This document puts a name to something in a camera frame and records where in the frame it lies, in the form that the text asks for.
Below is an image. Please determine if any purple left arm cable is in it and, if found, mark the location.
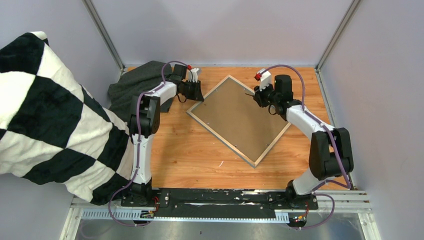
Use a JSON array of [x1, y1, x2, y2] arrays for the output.
[[107, 60, 193, 227]]

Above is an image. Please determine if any right aluminium corner post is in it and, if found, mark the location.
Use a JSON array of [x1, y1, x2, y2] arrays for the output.
[[315, 0, 362, 71]]

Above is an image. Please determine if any left aluminium corner post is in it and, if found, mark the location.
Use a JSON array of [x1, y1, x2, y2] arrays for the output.
[[82, 0, 126, 74]]

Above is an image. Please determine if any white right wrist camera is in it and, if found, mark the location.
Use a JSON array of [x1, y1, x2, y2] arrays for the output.
[[257, 68, 272, 91]]

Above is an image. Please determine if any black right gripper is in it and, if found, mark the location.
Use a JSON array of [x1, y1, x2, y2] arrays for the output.
[[254, 80, 280, 108]]

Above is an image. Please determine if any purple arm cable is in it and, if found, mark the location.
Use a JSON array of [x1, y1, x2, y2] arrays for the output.
[[107, 60, 193, 227], [254, 64, 353, 231]]

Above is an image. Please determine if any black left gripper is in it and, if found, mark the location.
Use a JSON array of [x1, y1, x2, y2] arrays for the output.
[[181, 80, 203, 102]]

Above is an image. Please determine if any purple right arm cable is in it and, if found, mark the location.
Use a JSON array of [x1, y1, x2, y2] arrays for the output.
[[254, 64, 353, 231]]

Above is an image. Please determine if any black white checkered blanket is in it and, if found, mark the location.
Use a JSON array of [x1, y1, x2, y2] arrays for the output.
[[0, 31, 134, 205]]

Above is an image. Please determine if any white slotted cable duct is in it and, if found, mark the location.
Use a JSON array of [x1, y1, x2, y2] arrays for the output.
[[81, 208, 290, 224]]

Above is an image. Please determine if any aluminium corner post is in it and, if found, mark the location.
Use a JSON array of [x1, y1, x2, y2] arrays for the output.
[[315, 0, 362, 71], [82, 0, 126, 74]]

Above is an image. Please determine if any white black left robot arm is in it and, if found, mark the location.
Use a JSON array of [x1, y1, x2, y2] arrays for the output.
[[121, 61, 204, 207]]

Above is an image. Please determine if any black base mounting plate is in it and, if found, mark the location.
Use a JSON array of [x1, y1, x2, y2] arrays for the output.
[[120, 188, 318, 219]]

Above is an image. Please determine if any dark grey cloth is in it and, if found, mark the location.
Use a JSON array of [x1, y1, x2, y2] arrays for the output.
[[107, 60, 165, 122]]

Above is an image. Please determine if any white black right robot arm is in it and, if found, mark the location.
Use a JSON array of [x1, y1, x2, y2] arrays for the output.
[[253, 71, 354, 209]]

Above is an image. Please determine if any wooden photo frame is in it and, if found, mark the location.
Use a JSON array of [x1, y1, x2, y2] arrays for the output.
[[187, 75, 290, 168]]

